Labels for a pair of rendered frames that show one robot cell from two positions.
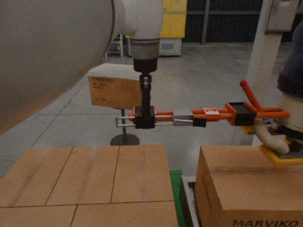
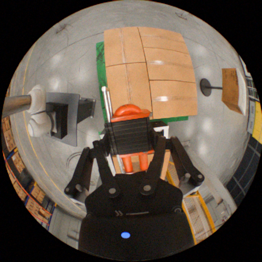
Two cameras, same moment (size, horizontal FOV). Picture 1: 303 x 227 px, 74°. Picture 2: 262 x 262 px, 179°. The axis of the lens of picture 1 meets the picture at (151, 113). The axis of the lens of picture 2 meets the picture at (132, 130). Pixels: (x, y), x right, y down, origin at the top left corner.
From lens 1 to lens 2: 0.66 m
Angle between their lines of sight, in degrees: 64
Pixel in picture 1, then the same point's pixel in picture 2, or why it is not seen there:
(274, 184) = not seen: hidden behind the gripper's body
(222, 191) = not seen: hidden behind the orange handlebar
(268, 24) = (223, 203)
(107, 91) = (230, 80)
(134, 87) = (234, 100)
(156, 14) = not seen: outside the picture
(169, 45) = (251, 126)
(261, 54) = (218, 192)
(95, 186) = (160, 69)
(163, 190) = (160, 112)
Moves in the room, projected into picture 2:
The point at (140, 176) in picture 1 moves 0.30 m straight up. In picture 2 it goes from (171, 97) to (187, 98)
